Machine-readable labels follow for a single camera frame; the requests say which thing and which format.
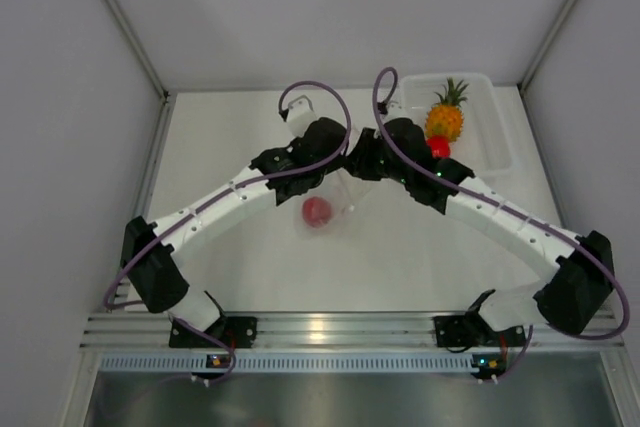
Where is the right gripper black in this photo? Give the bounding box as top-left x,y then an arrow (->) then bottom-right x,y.
342,128 -> 411,185

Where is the clear zip top bag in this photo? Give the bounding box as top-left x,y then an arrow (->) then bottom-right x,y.
293,169 -> 373,240

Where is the fake pineapple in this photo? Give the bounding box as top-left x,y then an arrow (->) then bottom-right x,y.
425,77 -> 469,143

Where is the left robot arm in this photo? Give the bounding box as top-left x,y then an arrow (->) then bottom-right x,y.
121,117 -> 351,347

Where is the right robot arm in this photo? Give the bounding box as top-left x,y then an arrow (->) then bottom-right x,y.
346,118 -> 614,344

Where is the white plastic basket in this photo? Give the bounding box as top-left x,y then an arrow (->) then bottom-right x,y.
399,72 -> 515,179

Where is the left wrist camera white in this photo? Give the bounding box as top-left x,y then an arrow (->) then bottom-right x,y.
281,95 -> 317,137

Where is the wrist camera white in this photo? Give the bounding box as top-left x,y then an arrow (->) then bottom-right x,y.
378,101 -> 409,123
281,95 -> 317,137

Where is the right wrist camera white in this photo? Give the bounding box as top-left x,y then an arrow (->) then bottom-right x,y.
378,101 -> 409,123

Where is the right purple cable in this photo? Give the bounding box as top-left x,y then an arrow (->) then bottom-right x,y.
373,66 -> 631,386

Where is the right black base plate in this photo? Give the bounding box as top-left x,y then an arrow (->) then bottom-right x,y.
433,314 -> 478,350

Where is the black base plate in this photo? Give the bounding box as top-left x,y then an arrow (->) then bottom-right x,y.
433,314 -> 478,350
168,316 -> 258,349

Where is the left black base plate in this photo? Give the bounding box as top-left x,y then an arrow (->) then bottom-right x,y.
168,316 -> 258,349

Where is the aluminium mounting rail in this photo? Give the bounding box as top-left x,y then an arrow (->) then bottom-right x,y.
79,310 -> 624,349

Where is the white slotted cable duct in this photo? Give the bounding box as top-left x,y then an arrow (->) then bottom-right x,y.
100,352 -> 487,374

